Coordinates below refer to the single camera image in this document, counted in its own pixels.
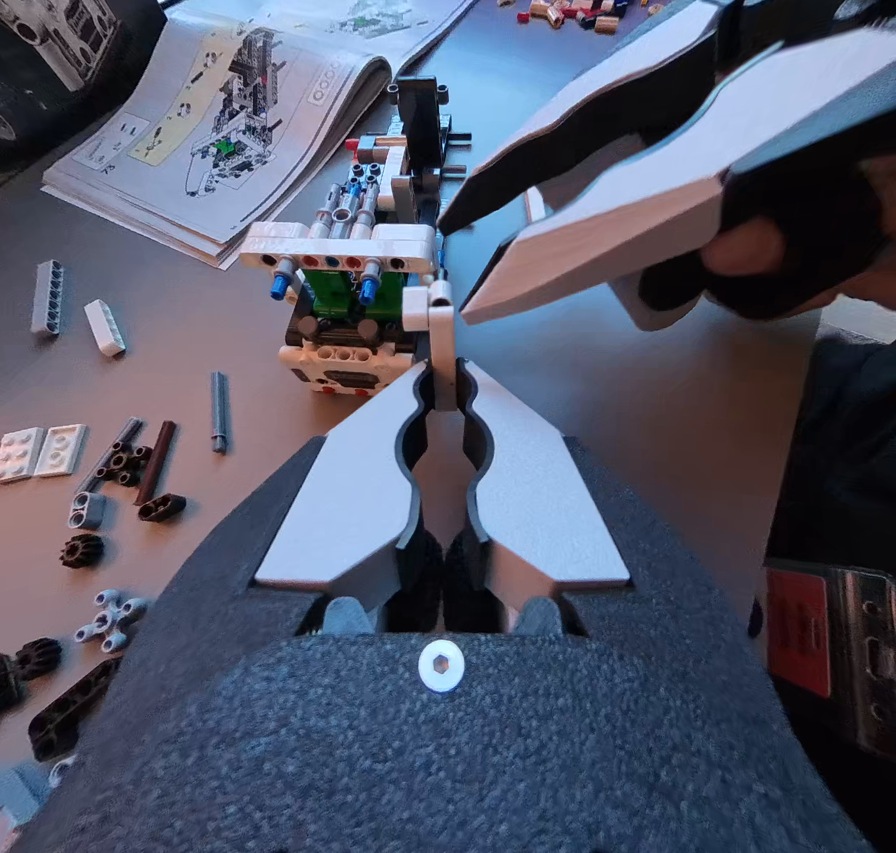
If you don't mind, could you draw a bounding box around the white angled lego beam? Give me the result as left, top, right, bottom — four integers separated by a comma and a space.
402, 277, 459, 413

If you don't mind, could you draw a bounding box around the black lego cross connector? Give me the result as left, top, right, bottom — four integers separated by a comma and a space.
94, 443, 155, 487

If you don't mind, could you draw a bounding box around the light grey holed lego beam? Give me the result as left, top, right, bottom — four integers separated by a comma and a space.
29, 259, 65, 337

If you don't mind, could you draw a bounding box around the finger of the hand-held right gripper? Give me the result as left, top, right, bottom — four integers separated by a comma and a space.
457, 25, 896, 327
435, 0, 725, 238

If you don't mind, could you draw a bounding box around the dark brown lego axle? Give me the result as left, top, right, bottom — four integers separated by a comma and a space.
133, 420, 178, 507

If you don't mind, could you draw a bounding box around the black angled lego beam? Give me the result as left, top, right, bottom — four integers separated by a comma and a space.
28, 657, 123, 763

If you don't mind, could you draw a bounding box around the lego instruction booklet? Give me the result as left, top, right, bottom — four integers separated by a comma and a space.
42, 0, 505, 269

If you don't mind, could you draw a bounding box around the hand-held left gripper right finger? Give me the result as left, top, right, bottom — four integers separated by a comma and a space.
455, 359, 632, 635

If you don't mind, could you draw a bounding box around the light grey two-hole connector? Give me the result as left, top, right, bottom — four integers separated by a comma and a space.
68, 491, 108, 530

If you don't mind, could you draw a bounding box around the person's black clothing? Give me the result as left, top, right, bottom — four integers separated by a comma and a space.
763, 321, 896, 853

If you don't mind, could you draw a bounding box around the person's right hand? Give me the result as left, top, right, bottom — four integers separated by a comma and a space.
700, 156, 896, 308

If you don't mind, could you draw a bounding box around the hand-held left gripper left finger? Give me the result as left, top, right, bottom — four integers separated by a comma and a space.
253, 361, 431, 635

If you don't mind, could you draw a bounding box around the light grey lego rotor connector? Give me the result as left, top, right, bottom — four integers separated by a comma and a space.
73, 589, 149, 653

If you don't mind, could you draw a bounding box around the black two-hole lego beam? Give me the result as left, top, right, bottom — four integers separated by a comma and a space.
136, 492, 188, 523

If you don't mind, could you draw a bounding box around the long grey lego axle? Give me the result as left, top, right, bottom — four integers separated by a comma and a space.
73, 416, 144, 497

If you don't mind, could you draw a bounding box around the lego truck model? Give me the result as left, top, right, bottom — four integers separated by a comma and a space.
238, 76, 473, 395

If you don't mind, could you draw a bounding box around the short grey lego axle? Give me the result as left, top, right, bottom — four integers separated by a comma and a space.
210, 371, 229, 456

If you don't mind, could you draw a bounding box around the red labelled metal device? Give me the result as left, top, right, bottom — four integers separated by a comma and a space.
748, 559, 896, 759

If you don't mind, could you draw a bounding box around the black lego gear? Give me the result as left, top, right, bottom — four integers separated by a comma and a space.
14, 637, 64, 682
59, 533, 106, 570

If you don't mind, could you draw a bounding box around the black lego set box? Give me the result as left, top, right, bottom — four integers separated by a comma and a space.
0, 0, 169, 175

